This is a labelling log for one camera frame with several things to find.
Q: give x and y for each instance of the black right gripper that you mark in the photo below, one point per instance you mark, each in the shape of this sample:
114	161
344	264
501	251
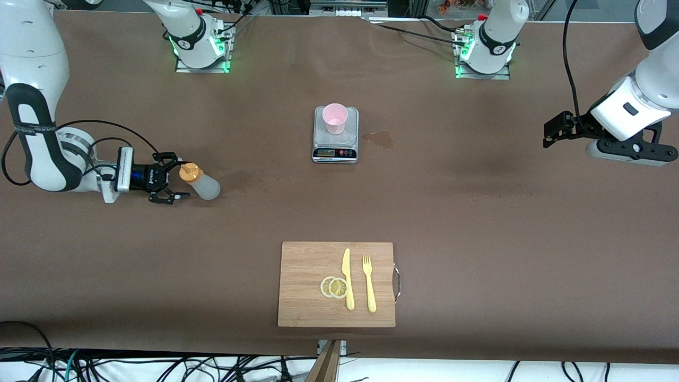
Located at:
150	178

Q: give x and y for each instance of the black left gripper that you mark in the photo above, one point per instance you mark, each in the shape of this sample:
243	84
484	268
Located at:
574	128

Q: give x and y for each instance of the translucent sauce bottle orange cap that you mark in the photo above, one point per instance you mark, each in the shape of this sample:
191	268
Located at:
204	184

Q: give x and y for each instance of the pink plastic cup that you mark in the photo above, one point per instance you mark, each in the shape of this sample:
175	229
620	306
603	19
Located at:
335	119

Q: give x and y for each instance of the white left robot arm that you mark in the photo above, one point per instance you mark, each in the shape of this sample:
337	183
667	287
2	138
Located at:
498	32

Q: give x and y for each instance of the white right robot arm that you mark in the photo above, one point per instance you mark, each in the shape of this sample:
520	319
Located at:
32	48

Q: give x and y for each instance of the silver digital kitchen scale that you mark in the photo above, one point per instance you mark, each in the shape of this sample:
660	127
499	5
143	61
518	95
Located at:
337	151

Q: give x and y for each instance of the brown liquid puddle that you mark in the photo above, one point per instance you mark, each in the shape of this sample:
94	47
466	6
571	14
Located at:
379	139

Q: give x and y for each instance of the wooden cutting board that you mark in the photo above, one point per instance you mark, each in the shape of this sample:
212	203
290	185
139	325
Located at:
307	297

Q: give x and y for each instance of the lemon slice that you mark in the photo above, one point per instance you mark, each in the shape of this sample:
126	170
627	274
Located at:
338	288
324	286

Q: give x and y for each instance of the yellow plastic knife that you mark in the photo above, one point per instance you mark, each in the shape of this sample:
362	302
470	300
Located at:
347	276

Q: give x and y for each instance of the yellow plastic fork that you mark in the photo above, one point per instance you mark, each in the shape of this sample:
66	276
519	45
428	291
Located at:
370	289

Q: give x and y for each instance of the white power strip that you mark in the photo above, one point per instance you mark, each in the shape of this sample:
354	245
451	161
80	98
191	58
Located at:
347	8

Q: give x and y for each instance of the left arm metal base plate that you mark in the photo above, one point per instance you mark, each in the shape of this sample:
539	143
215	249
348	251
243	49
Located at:
504	75

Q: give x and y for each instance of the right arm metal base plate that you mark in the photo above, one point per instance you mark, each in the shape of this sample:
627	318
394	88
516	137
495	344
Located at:
183	68

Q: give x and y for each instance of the metal post bracket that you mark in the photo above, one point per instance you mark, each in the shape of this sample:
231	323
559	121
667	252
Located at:
344	346

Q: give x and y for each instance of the wooden post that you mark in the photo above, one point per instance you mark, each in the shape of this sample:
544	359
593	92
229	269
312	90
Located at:
328	366

